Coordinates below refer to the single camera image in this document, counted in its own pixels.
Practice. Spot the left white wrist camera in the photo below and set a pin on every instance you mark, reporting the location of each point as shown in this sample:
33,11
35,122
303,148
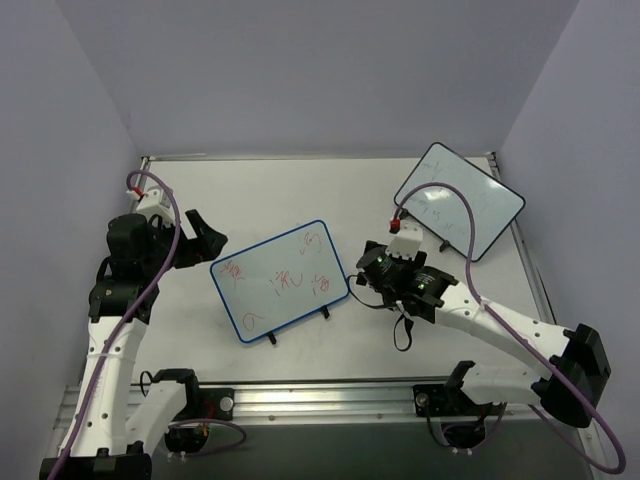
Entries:
154,201

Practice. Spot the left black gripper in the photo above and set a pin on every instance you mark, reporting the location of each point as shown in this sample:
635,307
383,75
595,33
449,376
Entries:
182,247

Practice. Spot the black framed whiteboard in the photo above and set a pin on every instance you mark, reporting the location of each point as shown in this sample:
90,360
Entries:
458,202

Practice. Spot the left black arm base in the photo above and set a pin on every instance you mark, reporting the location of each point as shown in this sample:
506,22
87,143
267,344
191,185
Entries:
212,404

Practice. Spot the blue framed whiteboard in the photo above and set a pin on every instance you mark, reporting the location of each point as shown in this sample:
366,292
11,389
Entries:
279,281

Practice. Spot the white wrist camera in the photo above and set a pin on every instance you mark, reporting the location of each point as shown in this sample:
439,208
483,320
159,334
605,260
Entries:
154,201
406,243

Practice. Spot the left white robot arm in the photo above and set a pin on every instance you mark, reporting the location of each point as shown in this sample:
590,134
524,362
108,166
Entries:
102,442

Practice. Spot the aluminium mounting rail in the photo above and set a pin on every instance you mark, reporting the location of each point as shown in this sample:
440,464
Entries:
343,402

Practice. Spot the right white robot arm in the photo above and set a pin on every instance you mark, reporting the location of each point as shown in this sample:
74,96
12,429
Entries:
565,371

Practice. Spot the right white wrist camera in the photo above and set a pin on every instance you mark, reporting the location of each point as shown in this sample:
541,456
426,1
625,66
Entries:
406,243

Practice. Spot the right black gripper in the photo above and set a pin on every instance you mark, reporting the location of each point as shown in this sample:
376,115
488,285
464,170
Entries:
368,265

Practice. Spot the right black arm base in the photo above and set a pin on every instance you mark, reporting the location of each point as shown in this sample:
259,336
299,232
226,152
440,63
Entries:
453,421

